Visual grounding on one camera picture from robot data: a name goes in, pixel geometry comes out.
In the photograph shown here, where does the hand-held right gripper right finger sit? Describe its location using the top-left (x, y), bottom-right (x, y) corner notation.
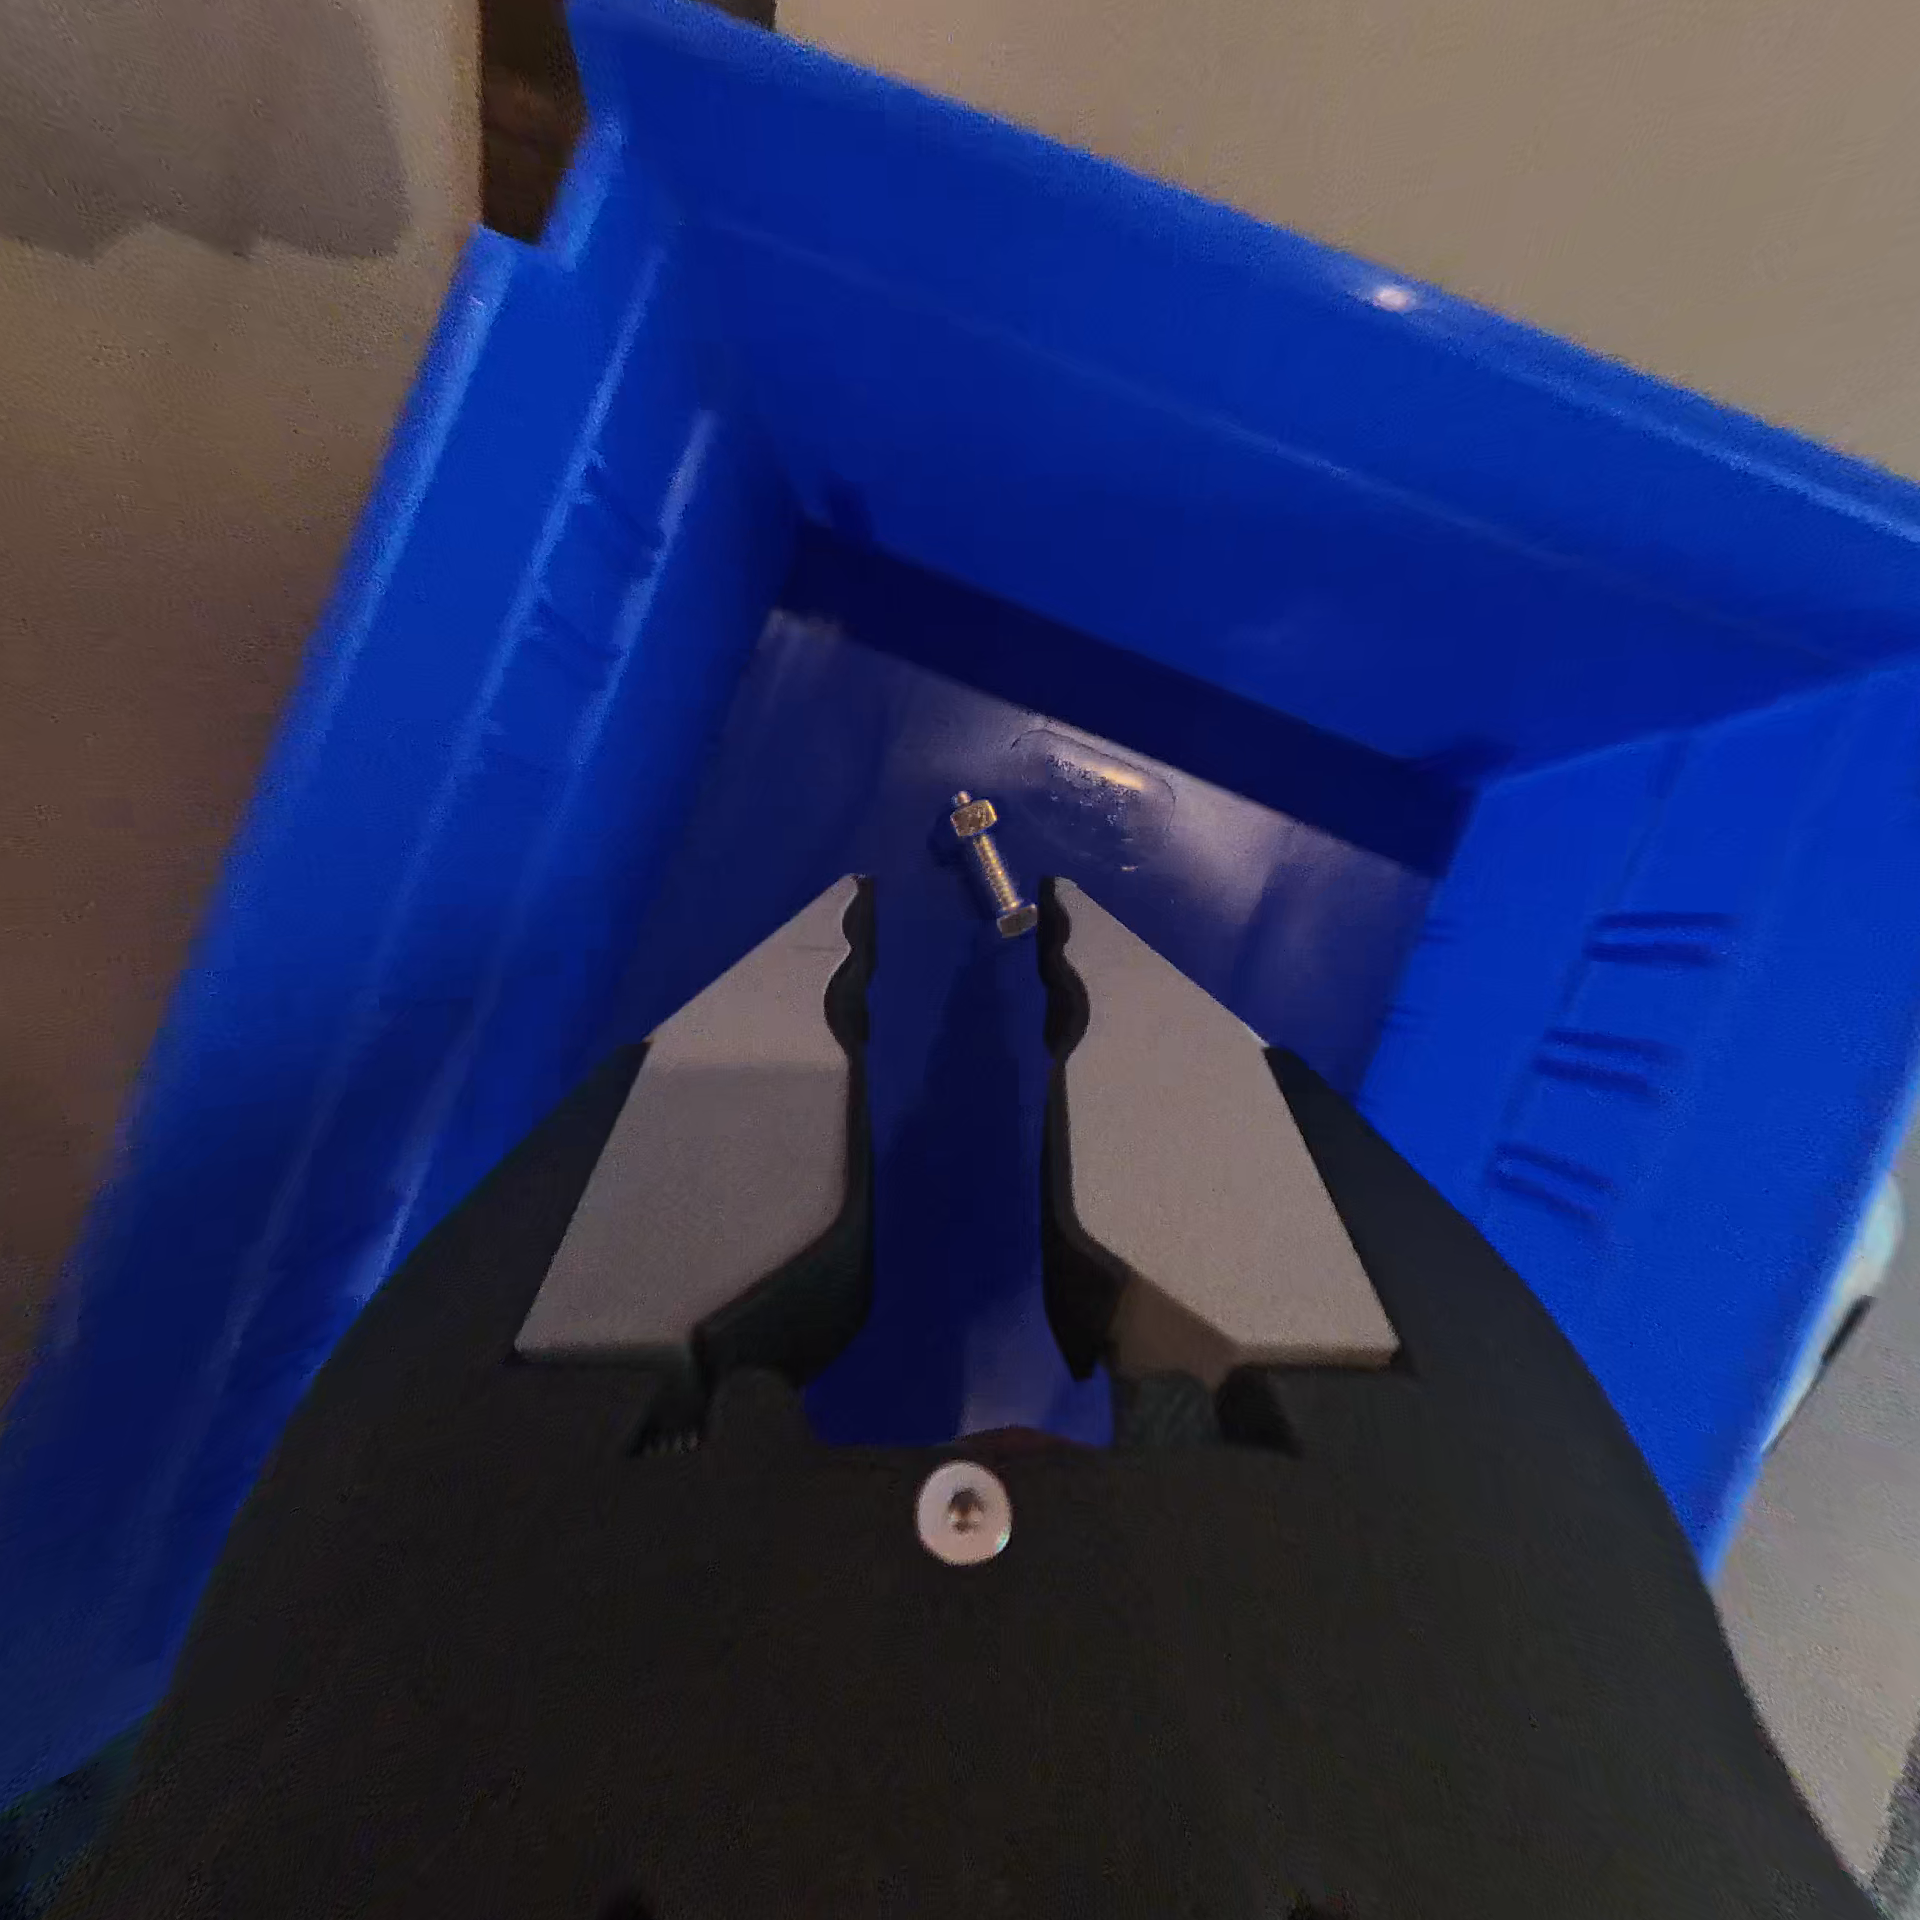
top-left (1037, 876), bottom-right (1413, 1382)

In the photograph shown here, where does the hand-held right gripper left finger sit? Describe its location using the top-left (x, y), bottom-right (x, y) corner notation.
top-left (511, 873), bottom-right (881, 1390)

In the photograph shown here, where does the silver bolt with nut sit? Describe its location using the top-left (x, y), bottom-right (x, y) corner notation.
top-left (943, 788), bottom-right (1037, 941)

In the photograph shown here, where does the blue plastic bin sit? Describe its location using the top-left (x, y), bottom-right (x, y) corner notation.
top-left (0, 0), bottom-right (1920, 1801)

